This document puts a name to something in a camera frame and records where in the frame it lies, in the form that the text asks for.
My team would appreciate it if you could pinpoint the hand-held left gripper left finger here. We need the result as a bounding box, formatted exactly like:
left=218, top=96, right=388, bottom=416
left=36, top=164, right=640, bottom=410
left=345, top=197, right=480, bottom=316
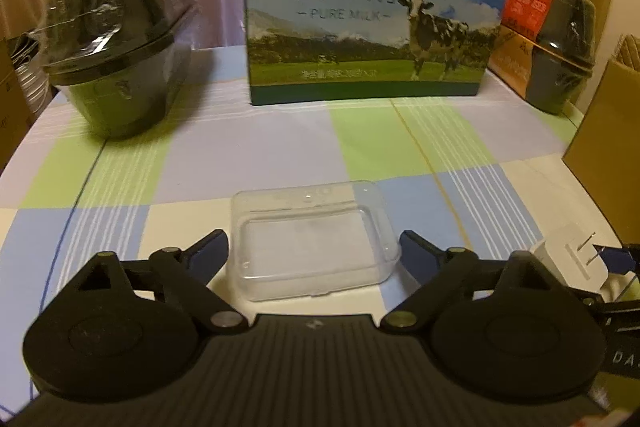
left=75, top=229, right=251, bottom=339

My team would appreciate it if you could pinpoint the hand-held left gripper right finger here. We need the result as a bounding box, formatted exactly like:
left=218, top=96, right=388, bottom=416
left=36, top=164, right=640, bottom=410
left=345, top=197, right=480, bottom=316
left=381, top=229, right=553, bottom=337

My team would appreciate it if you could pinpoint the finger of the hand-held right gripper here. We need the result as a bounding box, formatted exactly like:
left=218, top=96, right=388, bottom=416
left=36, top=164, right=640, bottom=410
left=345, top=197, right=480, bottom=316
left=586, top=243, right=640, bottom=282

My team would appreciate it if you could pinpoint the white power adapter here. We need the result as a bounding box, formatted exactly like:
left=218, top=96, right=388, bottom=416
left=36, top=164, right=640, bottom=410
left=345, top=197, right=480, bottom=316
left=529, top=223, right=615, bottom=304

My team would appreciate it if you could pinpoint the clear plastic case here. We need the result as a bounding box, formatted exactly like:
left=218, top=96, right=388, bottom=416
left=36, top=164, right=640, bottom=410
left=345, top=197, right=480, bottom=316
left=229, top=180, right=403, bottom=304

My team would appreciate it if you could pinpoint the brown cardboard box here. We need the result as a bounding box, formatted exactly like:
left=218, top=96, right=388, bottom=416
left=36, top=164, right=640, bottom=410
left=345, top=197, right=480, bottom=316
left=562, top=34, right=640, bottom=249

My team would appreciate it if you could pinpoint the checked tablecloth desktop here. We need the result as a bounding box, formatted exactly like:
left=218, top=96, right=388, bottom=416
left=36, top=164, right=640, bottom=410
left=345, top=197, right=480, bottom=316
left=0, top=44, right=640, bottom=408

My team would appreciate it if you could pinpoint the black wrapped bowl pack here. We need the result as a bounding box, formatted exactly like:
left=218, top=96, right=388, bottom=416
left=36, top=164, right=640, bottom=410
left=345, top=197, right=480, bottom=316
left=40, top=0, right=199, bottom=140

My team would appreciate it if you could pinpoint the red label black bowl pack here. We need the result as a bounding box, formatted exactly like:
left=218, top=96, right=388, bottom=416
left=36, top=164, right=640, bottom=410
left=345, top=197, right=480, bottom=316
left=487, top=0, right=599, bottom=116

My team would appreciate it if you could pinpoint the blue cow print milk carton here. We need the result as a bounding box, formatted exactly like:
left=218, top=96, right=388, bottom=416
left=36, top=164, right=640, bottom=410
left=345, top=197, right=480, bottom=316
left=242, top=0, right=519, bottom=107

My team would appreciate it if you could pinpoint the brown printed carton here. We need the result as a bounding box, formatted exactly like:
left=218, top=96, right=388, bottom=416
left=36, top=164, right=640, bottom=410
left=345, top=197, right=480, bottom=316
left=0, top=36, right=32, bottom=170

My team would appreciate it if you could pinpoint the stack of white bowls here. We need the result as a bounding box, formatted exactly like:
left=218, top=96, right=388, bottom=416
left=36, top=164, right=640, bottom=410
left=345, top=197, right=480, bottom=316
left=9, top=31, right=57, bottom=120

